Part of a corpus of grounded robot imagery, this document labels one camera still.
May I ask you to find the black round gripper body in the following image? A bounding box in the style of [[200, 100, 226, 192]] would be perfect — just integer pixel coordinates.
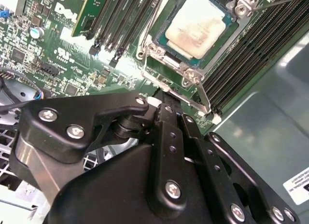
[[45, 143, 229, 224]]

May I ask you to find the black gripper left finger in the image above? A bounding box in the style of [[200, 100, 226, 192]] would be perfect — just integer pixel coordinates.
[[9, 87, 189, 216]]

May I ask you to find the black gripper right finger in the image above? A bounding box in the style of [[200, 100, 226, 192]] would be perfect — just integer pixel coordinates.
[[174, 98, 301, 224]]

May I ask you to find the metal socket cover frame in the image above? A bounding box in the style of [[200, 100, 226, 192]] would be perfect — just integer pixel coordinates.
[[141, 64, 214, 115]]

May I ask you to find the thin metal locking lever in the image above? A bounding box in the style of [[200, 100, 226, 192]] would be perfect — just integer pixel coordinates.
[[141, 0, 169, 75], [251, 0, 309, 10]]

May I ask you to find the square silver top CPU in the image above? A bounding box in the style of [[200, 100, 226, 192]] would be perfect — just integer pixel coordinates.
[[154, 0, 241, 70]]

